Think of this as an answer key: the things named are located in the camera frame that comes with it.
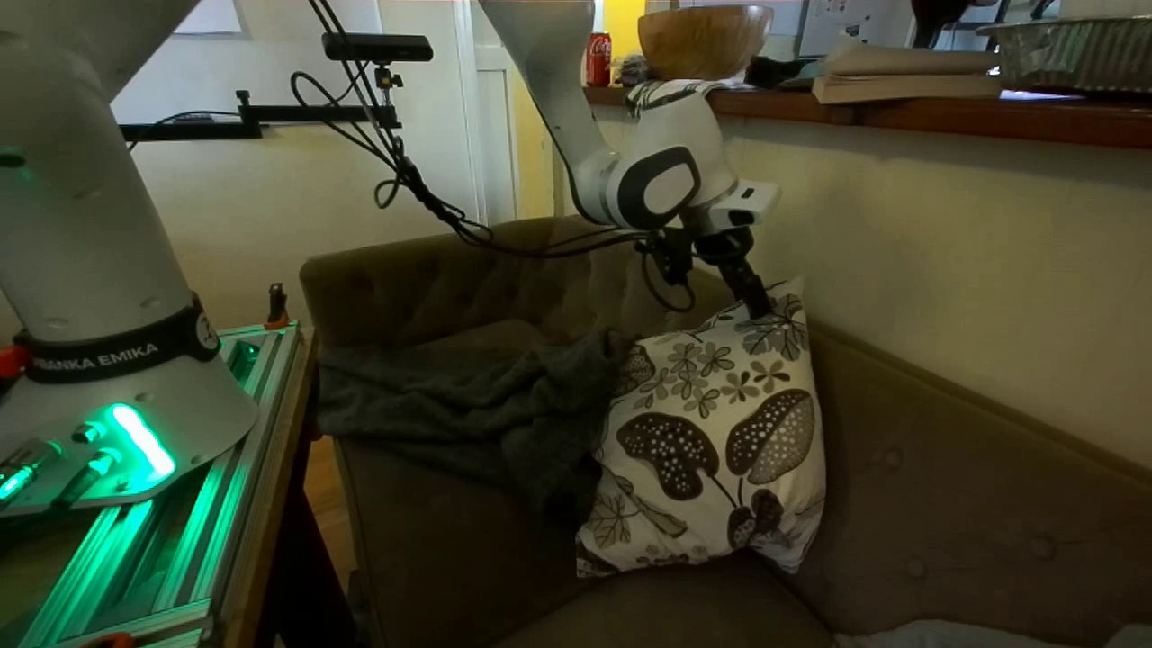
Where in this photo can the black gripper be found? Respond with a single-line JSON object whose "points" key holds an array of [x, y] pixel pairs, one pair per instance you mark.
{"points": [[722, 245]]}

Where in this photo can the white pillow black leaf print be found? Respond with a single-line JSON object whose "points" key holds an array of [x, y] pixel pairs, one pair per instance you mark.
{"points": [[705, 445]]}

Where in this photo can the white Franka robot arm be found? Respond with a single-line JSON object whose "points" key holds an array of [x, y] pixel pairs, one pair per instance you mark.
{"points": [[72, 227]]}

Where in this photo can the wooden bowl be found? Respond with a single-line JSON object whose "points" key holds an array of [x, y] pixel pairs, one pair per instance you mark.
{"points": [[701, 43]]}

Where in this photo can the stack of books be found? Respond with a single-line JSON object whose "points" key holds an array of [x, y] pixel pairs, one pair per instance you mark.
{"points": [[901, 73]]}

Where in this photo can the brown wooden shelf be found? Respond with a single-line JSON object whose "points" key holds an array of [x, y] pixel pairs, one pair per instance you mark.
{"points": [[957, 117]]}

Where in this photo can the red can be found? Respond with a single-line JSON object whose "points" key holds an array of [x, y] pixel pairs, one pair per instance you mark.
{"points": [[597, 59]]}

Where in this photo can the dark grey blanket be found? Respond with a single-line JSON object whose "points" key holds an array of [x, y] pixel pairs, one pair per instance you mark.
{"points": [[481, 398]]}

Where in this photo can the brown tufted sofa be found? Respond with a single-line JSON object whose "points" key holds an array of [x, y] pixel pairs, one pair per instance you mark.
{"points": [[957, 505]]}

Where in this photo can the aluminium foil tray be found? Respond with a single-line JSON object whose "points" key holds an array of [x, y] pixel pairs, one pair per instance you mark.
{"points": [[1074, 57]]}

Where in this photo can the black bar camera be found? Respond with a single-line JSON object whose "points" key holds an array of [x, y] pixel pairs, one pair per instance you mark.
{"points": [[374, 49]]}

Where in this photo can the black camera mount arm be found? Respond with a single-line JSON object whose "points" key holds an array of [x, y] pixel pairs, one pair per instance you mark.
{"points": [[290, 113]]}

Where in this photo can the aluminium frame robot table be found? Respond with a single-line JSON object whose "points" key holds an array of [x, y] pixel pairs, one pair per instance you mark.
{"points": [[157, 554]]}

